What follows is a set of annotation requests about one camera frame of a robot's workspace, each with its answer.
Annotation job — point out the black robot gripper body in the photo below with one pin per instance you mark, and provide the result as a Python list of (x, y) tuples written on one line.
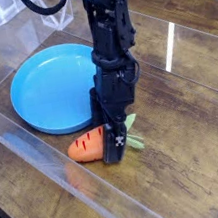
[(115, 81)]

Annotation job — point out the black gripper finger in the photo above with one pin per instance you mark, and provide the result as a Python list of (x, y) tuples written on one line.
[(114, 139), (96, 109)]

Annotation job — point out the orange toy carrot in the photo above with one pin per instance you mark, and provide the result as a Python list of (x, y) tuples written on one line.
[(89, 146)]

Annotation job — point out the blue round tray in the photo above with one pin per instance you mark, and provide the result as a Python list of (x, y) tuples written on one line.
[(50, 90)]

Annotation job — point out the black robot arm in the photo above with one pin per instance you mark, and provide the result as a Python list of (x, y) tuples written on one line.
[(111, 28)]

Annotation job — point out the clear acrylic corner stand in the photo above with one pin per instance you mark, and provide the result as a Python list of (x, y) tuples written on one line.
[(61, 19)]

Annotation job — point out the clear acrylic barrier wall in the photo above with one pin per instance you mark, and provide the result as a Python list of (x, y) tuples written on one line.
[(93, 191)]

